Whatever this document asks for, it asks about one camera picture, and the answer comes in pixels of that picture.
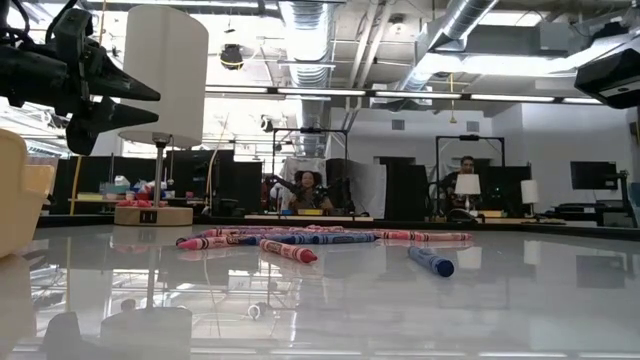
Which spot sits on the white shade table lamp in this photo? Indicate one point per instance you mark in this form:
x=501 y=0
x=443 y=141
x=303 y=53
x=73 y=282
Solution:
x=165 y=75

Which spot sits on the small white background lamp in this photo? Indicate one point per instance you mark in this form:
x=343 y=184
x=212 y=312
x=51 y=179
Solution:
x=529 y=191
x=467 y=184

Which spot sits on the black rig frame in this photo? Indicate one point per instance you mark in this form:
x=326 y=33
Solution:
x=470 y=137
x=310 y=130

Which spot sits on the long ceiling light strip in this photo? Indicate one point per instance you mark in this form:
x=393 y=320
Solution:
x=320 y=92

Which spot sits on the black monitor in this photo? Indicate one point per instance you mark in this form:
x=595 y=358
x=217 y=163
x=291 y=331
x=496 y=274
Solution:
x=593 y=175

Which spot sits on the yellow plastic tray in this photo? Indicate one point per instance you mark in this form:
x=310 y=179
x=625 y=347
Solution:
x=17 y=200

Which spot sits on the person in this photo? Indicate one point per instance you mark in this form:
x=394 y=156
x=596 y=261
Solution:
x=467 y=164
x=310 y=196

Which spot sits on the black ceiling dome camera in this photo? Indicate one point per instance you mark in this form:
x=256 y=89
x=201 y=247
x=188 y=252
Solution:
x=231 y=56

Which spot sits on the small red piece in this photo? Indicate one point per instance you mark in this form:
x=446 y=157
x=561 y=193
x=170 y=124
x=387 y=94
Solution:
x=150 y=203
x=127 y=203

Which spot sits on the yellow pole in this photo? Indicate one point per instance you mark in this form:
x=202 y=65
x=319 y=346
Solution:
x=76 y=185

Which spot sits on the purple crayon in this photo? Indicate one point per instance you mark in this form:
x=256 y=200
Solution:
x=235 y=231
x=310 y=230

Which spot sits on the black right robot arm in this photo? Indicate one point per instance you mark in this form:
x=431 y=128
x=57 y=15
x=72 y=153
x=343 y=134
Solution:
x=610 y=75

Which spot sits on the pink crayon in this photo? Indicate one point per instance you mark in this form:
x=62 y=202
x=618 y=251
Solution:
x=447 y=236
x=220 y=242

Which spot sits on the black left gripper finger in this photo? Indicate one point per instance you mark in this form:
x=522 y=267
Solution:
x=102 y=80
x=92 y=127

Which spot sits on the background wooden table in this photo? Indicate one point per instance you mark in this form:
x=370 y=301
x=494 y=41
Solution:
x=350 y=218

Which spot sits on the black partition panel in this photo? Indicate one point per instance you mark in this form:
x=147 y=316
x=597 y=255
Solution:
x=240 y=185

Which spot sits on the red crayon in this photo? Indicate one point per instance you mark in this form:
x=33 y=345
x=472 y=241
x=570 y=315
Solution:
x=290 y=251

